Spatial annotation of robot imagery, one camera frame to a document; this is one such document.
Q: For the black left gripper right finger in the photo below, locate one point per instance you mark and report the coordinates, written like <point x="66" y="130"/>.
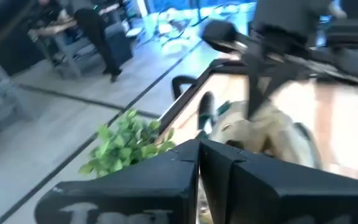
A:
<point x="291" y="199"/>

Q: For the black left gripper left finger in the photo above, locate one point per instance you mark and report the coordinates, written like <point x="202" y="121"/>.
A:
<point x="120" y="193"/>

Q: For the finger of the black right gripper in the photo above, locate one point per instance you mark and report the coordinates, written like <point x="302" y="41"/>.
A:
<point x="255" y="84"/>
<point x="278" y="81"/>

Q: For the beige and green gardening bag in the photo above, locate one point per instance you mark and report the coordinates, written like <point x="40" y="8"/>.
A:
<point x="275" y="133"/>

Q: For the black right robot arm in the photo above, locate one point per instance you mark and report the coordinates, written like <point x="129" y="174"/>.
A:
<point x="291" y="15"/>

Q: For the green artificial plant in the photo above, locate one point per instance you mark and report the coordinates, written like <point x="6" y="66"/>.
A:
<point x="126" y="146"/>

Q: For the gray desk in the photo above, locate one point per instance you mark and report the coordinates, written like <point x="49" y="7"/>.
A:
<point x="67" y="53"/>

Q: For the person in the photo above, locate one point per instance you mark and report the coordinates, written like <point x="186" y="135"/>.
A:
<point x="48" y="12"/>
<point x="95" y="31"/>

